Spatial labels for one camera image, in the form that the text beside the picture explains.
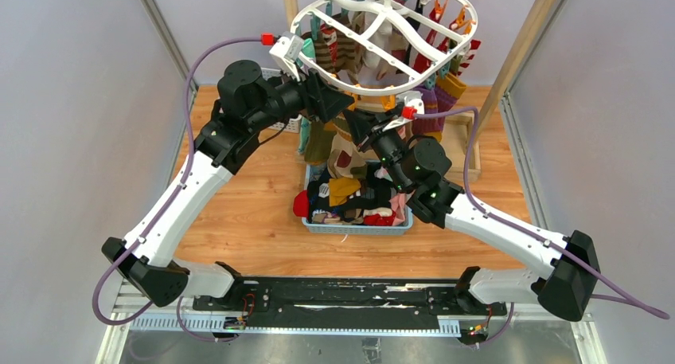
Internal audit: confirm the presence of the red sock in basket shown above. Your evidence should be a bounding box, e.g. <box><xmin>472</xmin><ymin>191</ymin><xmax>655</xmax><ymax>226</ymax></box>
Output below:
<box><xmin>292</xmin><ymin>190</ymin><xmax>310</xmax><ymax>218</ymax></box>

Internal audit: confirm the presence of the mustard yellow sock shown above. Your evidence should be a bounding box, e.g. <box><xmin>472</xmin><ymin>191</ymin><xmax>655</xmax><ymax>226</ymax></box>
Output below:
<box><xmin>328</xmin><ymin>178</ymin><xmax>361</xmax><ymax>206</ymax></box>

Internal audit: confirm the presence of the wooden rack frame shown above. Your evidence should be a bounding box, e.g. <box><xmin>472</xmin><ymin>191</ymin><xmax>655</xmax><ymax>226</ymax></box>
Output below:
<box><xmin>283</xmin><ymin>0</ymin><xmax>556</xmax><ymax>183</ymax></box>

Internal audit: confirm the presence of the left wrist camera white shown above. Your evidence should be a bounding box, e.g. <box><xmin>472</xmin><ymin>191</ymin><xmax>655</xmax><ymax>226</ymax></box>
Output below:
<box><xmin>269</xmin><ymin>32</ymin><xmax>304</xmax><ymax>81</ymax></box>

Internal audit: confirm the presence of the black mounting base plate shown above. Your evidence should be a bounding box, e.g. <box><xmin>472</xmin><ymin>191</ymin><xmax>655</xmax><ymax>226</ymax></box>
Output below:
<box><xmin>190</xmin><ymin>276</ymin><xmax>509</xmax><ymax>337</ymax></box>

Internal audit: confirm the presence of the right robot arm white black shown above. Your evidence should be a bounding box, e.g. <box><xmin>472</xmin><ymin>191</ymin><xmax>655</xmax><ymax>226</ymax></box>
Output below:
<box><xmin>344</xmin><ymin>109</ymin><xmax>599</xmax><ymax>322</ymax></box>

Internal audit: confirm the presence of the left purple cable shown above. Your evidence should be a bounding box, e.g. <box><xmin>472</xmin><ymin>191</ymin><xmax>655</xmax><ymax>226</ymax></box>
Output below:
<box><xmin>92</xmin><ymin>33</ymin><xmax>277</xmax><ymax>343</ymax></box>

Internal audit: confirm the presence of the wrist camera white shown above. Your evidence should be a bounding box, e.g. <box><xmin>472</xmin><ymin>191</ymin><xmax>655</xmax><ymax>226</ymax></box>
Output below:
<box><xmin>383</xmin><ymin>90</ymin><xmax>424</xmax><ymax>131</ymax></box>
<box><xmin>269</xmin><ymin>32</ymin><xmax>304</xmax><ymax>81</ymax></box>

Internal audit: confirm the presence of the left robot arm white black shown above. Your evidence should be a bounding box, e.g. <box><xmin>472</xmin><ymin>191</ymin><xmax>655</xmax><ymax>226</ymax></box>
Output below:
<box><xmin>101</xmin><ymin>60</ymin><xmax>354</xmax><ymax>311</ymax></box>

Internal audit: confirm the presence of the olive green sock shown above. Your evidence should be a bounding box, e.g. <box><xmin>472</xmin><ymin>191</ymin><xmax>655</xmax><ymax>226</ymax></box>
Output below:
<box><xmin>304</xmin><ymin>121</ymin><xmax>336</xmax><ymax>165</ymax></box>

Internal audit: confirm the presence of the white oval sock hanger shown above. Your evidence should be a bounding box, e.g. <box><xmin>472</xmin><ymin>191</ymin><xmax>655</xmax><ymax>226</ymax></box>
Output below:
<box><xmin>270</xmin><ymin>0</ymin><xmax>478</xmax><ymax>96</ymax></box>

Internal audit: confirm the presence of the maroon purple striped sock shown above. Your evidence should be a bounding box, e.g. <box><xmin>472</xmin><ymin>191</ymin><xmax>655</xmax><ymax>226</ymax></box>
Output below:
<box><xmin>412</xmin><ymin>74</ymin><xmax>467</xmax><ymax>142</ymax></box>

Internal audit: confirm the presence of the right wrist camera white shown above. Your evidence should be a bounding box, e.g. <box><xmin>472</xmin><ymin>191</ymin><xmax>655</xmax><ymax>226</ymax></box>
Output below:
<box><xmin>383</xmin><ymin>90</ymin><xmax>424</xmax><ymax>131</ymax></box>

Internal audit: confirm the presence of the red patterned sock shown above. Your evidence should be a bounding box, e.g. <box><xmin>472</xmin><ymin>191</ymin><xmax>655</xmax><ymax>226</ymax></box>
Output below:
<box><xmin>412</xmin><ymin>0</ymin><xmax>482</xmax><ymax>76</ymax></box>

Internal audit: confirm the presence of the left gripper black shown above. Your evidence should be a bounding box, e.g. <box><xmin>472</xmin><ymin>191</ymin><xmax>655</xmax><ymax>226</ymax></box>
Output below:
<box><xmin>248</xmin><ymin>61</ymin><xmax>355</xmax><ymax>134</ymax></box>

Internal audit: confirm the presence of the blue sock basket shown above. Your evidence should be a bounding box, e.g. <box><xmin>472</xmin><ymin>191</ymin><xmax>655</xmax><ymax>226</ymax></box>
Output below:
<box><xmin>301</xmin><ymin>161</ymin><xmax>415</xmax><ymax>237</ymax></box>

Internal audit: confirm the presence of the white laundry basket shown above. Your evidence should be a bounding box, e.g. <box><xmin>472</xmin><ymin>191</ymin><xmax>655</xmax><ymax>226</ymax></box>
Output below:
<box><xmin>261</xmin><ymin>67</ymin><xmax>301</xmax><ymax>133</ymax></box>

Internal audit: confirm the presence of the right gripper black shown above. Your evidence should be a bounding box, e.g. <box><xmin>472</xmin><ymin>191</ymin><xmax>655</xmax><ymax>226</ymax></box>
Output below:
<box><xmin>341</xmin><ymin>108</ymin><xmax>410</xmax><ymax>194</ymax></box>

